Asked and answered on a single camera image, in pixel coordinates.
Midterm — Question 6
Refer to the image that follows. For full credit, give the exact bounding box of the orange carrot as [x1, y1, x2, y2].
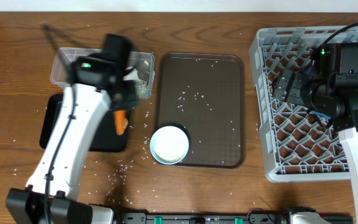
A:
[114, 110, 126, 136]

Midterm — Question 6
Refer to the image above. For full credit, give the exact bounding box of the white napkin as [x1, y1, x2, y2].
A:
[123, 67, 139, 81]

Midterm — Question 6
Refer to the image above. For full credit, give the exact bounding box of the yellow green snack wrapper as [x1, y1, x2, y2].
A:
[138, 80, 149, 91]

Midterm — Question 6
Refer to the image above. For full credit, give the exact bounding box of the brown food scrap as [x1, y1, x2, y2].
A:
[124, 118, 129, 130]

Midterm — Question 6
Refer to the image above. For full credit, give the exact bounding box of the dark blue plate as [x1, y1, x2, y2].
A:
[309, 110, 331, 120]

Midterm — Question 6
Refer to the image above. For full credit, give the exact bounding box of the light blue bowl with rice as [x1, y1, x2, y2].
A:
[149, 126, 190, 165]

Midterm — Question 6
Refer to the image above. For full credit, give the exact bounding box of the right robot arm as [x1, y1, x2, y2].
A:
[272, 42, 358, 223]

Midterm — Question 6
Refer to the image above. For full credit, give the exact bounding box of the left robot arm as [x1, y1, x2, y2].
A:
[6, 34, 139, 223]

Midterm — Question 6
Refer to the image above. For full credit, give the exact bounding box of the grey dishwasher rack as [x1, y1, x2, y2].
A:
[249, 24, 358, 182]

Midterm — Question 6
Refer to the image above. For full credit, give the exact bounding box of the clear plastic bin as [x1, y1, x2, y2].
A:
[50, 47, 155, 99]

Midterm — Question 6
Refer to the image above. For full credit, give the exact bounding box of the black plastic bin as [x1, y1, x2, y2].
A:
[39, 94, 129, 152]

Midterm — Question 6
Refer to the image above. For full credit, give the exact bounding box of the dark brown serving tray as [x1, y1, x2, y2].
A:
[155, 53, 246, 169]

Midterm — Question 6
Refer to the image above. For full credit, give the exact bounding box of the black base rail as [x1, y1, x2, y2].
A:
[116, 212, 354, 224]

